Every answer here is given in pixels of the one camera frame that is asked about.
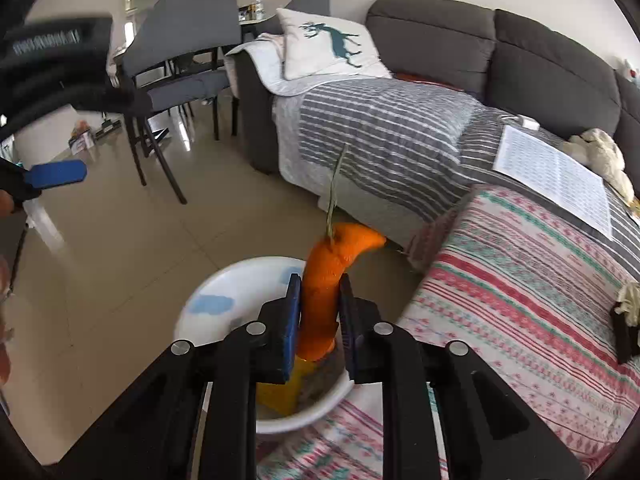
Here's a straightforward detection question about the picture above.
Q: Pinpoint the orange carrot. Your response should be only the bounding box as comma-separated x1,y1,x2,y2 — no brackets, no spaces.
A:
299,144,387,361

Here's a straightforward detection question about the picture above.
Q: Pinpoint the grey fabric sofa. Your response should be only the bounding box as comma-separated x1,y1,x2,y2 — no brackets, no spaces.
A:
235,0,640,241

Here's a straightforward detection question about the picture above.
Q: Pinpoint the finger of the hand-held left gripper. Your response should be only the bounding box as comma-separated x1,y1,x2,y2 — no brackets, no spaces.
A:
0,157,88,211
65,77,153,117

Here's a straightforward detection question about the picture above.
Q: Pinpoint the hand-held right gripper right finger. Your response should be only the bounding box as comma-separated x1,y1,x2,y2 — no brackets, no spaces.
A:
339,274,586,480

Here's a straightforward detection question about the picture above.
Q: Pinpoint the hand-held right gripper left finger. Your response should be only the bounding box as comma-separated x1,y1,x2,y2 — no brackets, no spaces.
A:
47,272,303,480

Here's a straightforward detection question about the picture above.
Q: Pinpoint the grey chair with black legs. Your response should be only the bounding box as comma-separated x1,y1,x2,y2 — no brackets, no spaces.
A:
122,0,242,206

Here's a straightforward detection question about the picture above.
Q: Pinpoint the small box of items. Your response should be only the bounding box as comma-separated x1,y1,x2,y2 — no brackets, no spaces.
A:
70,120,96,156

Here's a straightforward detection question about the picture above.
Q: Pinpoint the white bowl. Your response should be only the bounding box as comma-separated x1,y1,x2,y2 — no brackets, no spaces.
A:
173,256,356,435

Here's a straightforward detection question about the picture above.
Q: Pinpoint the grey striped sofa cover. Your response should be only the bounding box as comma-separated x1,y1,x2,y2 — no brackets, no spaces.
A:
272,77,640,241

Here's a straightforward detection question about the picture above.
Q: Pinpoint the dark red cloth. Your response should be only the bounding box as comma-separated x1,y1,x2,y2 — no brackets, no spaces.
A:
395,72,471,96

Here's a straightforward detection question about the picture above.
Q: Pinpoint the crumpled white tissue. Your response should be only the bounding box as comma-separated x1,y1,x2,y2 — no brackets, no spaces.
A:
616,281,640,328

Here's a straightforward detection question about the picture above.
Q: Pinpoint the white deer print pillow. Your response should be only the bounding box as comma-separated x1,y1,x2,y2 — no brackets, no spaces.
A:
276,7,393,81

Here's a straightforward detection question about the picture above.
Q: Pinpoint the cream plush dog toy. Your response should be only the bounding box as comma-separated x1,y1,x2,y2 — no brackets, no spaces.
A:
560,128,636,206

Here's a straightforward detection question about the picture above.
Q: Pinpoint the printed paper sheet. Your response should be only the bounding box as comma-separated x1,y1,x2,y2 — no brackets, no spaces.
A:
492,125,613,241

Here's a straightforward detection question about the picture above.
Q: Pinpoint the patterned tablecloth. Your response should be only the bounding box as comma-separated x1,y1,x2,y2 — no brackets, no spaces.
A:
257,183,640,480

